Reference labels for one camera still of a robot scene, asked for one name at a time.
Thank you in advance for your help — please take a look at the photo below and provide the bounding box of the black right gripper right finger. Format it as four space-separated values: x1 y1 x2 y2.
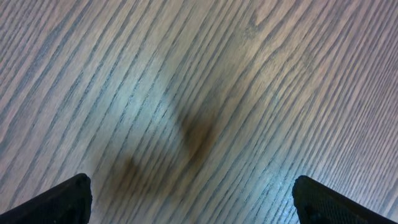
292 175 396 224

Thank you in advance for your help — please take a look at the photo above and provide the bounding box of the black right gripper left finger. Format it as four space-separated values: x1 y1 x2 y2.
1 173 93 224

